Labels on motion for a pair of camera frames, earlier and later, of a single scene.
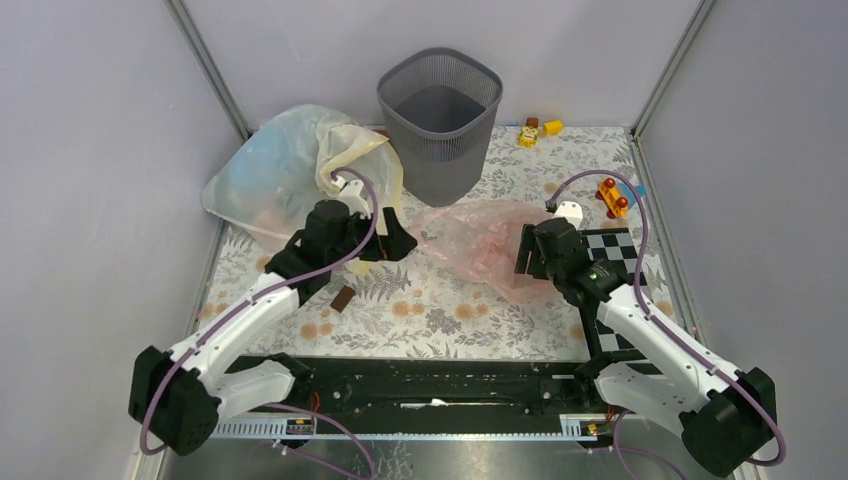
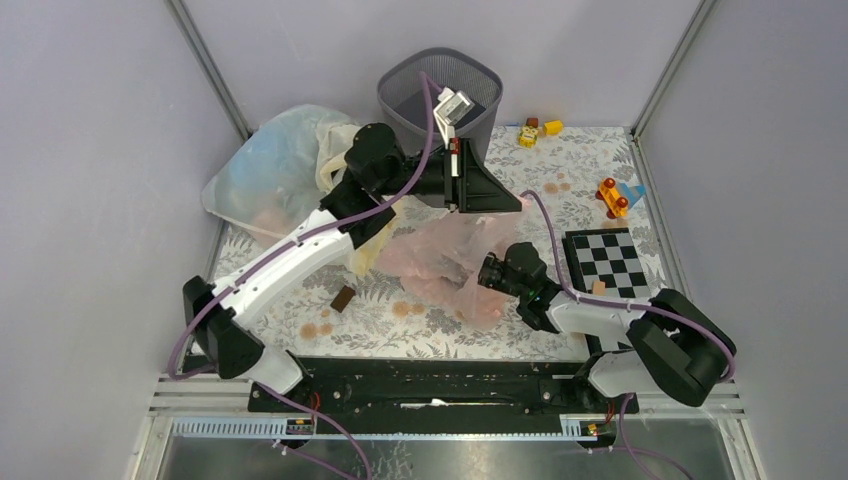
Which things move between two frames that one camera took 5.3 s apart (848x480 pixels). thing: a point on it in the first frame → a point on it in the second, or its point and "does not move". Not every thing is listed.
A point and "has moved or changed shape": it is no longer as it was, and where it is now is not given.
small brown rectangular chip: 342,299 does not move
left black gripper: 393,245 → 469,185
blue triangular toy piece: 625,191 does not move
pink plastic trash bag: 478,239 has moved or changed shape
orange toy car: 614,204 does not move
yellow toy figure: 528,136 does not move
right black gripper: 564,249 → 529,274
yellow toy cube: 553,127 does not move
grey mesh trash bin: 440,106 does not move
